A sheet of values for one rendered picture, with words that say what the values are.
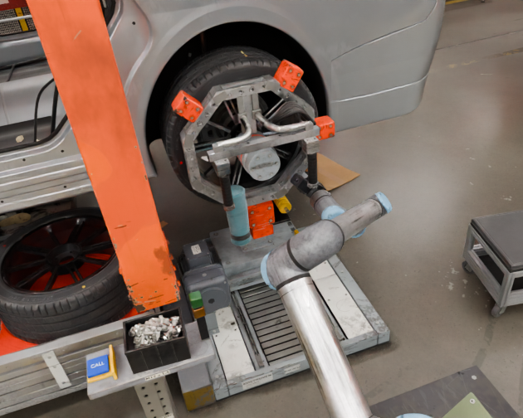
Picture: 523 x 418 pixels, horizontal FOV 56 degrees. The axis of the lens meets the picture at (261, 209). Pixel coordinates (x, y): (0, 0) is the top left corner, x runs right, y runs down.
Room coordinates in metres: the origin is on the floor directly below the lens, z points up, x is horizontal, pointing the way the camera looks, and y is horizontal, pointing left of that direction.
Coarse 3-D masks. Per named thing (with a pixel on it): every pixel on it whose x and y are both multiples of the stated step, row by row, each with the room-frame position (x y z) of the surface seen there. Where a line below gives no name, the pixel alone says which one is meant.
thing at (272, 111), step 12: (228, 108) 1.83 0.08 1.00; (276, 108) 1.89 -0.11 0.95; (288, 120) 2.02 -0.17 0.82; (300, 120) 1.89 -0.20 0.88; (228, 132) 1.83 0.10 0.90; (264, 132) 1.87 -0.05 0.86; (204, 144) 1.80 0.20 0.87; (288, 144) 1.95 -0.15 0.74; (288, 156) 1.90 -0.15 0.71; (204, 168) 1.89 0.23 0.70; (240, 168) 1.83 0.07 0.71; (216, 180) 1.83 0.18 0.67; (240, 180) 1.89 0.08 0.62; (252, 180) 1.88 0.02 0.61; (264, 180) 1.86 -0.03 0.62
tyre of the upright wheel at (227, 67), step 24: (240, 48) 2.02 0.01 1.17; (192, 72) 1.89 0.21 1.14; (216, 72) 1.81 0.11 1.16; (240, 72) 1.82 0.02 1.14; (264, 72) 1.85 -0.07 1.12; (168, 96) 1.91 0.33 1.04; (192, 96) 1.78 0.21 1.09; (312, 96) 1.91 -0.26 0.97; (168, 120) 1.79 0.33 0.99; (168, 144) 1.75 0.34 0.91
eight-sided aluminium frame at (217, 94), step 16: (240, 80) 1.80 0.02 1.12; (256, 80) 1.80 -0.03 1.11; (272, 80) 1.77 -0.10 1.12; (208, 96) 1.75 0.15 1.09; (224, 96) 1.72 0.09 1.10; (288, 96) 1.79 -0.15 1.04; (208, 112) 1.71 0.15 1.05; (192, 128) 1.69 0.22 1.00; (192, 144) 1.68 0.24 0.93; (192, 160) 1.68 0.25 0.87; (304, 160) 1.80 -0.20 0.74; (192, 176) 1.68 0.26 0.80; (288, 176) 1.79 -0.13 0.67; (208, 192) 1.69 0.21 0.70; (256, 192) 1.78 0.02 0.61; (272, 192) 1.76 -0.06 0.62
